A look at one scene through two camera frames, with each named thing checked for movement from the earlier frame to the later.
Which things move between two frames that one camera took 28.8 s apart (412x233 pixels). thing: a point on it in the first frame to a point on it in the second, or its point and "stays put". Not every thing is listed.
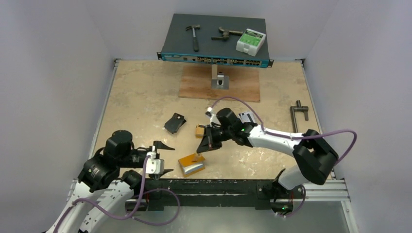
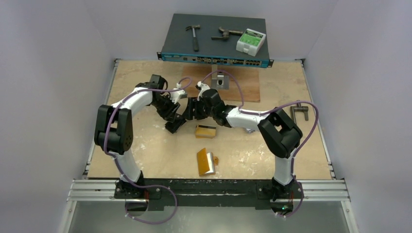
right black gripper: x=212 y=137 to x=194 y=109
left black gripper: x=159 y=145 to x=169 y=114
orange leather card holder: x=192 y=164 to x=206 y=162
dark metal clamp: x=298 y=108 stays put
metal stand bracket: x=218 y=80 stays put
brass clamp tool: x=226 y=34 stays put
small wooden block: x=199 y=131 stays put
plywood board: x=196 y=82 stays put
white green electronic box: x=250 y=41 stays put
